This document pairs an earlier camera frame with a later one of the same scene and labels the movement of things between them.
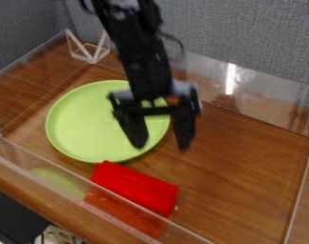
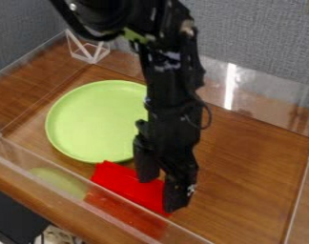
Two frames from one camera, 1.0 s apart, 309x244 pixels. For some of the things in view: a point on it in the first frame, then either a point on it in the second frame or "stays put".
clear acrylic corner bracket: (87, 51) stays put
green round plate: (83, 126) stays put
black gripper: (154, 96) → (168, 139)
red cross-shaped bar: (154, 192) stays put
